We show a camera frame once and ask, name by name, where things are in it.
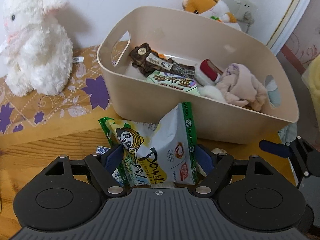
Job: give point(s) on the dark houndstooth ribbon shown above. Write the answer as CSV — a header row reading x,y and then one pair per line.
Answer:
x,y
183,69

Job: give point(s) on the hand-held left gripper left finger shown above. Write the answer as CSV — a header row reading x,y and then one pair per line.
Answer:
x,y
112,158

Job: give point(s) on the grey power plug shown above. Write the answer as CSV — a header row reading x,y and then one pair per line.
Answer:
x,y
248,18

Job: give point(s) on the wooden desk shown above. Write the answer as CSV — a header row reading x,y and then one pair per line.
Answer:
x,y
62,145

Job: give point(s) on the light green snack packet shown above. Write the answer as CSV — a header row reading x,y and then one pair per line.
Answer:
x,y
175,82

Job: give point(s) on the white plush lamb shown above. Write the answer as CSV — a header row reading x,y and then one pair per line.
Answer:
x,y
37,47

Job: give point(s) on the orange white plush hamster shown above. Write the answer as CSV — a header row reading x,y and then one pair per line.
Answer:
x,y
200,2

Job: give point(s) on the brown chocolate wrapper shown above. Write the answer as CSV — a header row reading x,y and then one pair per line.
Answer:
x,y
145,57

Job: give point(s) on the beige plastic storage basket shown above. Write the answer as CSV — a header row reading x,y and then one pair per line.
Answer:
x,y
150,105

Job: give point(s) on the brown purple flower mat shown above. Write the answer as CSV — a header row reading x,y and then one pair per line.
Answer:
x,y
50,105

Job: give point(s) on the bag of cream coils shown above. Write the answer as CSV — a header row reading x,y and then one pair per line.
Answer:
x,y
313,80

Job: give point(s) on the white wall socket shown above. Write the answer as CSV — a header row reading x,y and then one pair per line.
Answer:
x,y
235,2

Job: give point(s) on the white orange fluffy sock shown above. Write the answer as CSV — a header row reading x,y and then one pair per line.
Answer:
x,y
212,93

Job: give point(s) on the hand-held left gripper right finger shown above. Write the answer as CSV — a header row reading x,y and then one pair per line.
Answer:
x,y
203,158

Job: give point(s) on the beige grey plush toy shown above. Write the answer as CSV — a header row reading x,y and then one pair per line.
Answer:
x,y
240,87

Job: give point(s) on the white green panda snack packet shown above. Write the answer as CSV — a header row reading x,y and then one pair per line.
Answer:
x,y
172,140

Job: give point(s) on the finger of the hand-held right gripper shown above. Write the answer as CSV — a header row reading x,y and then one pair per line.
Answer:
x,y
273,148

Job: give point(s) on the red white plush toy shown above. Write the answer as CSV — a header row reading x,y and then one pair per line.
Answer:
x,y
208,71

